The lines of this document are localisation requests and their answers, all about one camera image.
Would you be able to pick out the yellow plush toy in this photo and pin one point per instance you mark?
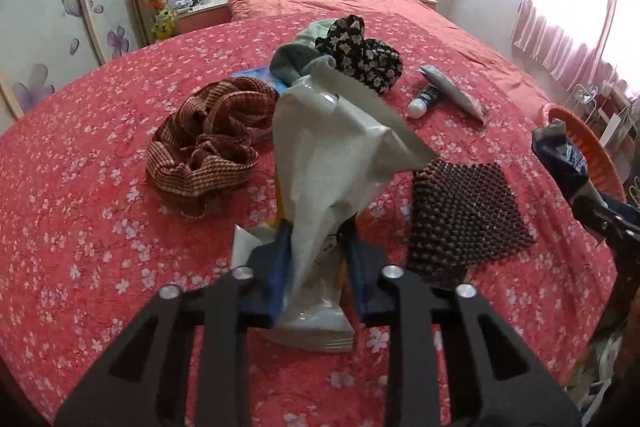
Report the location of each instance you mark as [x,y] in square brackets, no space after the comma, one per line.
[164,22]

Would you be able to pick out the white rack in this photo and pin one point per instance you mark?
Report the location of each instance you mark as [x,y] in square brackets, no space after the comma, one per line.
[595,99]

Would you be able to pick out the white plastic bag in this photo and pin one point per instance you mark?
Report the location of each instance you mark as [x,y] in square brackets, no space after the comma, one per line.
[325,147]

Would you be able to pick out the flower-printed wardrobe door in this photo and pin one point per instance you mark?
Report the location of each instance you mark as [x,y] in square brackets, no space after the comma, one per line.
[50,17]

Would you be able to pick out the black floral cloth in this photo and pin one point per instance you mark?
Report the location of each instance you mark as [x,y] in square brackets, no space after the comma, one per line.
[365,57]

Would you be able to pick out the brown striped scarf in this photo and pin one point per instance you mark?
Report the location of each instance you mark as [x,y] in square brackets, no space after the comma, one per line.
[210,142]

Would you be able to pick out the orange plastic basket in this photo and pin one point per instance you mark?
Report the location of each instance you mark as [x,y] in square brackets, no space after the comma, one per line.
[597,147]

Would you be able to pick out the brown beaded mat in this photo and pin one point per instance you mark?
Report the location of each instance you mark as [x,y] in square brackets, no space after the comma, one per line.
[465,212]

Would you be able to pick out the grey-green sock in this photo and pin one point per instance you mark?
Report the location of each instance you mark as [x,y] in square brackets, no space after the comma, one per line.
[292,62]

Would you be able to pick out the white and green tube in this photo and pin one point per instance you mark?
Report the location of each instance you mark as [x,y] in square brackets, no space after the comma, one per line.
[450,89]

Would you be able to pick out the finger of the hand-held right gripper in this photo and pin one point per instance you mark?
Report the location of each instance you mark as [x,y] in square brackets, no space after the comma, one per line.
[607,217]

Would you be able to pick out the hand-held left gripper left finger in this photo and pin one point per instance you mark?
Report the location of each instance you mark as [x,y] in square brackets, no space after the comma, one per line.
[280,269]

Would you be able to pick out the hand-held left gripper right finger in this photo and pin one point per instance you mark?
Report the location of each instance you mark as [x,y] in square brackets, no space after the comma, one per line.
[356,269]

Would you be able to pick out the pink and white nightstand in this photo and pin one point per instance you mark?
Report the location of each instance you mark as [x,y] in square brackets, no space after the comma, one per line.
[202,14]

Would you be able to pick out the pink duvet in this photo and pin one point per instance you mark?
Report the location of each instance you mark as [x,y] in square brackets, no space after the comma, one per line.
[360,2]

